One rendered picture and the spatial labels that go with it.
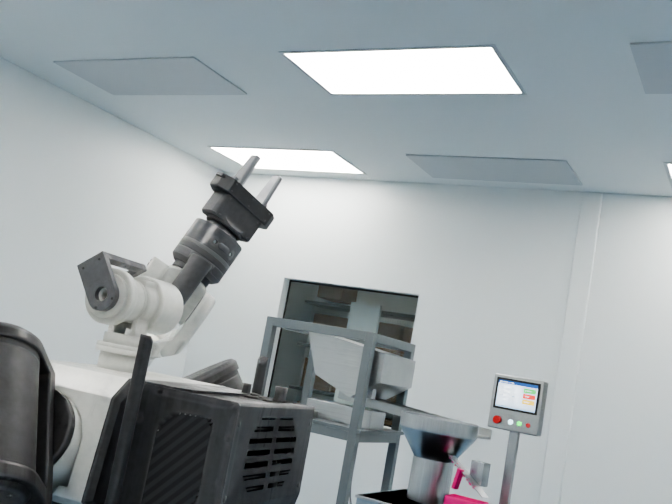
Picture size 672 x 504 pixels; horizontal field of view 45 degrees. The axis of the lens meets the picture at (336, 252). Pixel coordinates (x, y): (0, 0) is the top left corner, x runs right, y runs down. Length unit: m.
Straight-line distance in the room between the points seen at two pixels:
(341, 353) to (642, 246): 2.57
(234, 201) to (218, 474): 0.60
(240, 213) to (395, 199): 5.52
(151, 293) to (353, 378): 3.60
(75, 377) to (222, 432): 0.17
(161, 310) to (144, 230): 5.99
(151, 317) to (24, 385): 0.25
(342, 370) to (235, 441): 3.77
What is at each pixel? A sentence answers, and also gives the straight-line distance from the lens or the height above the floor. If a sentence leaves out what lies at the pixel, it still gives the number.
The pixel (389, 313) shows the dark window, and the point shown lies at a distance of 6.70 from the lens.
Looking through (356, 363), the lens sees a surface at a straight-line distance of 4.51.
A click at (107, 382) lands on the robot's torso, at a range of 0.84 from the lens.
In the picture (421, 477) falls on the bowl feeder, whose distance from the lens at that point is 3.74.
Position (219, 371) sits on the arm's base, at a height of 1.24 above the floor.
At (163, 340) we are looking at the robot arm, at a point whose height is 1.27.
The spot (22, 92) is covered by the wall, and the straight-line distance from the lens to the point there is 6.07.
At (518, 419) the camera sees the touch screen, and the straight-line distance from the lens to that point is 3.76.
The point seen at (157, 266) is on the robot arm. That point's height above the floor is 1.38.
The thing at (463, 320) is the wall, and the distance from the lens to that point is 6.36.
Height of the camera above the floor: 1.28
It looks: 8 degrees up
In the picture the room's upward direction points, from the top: 10 degrees clockwise
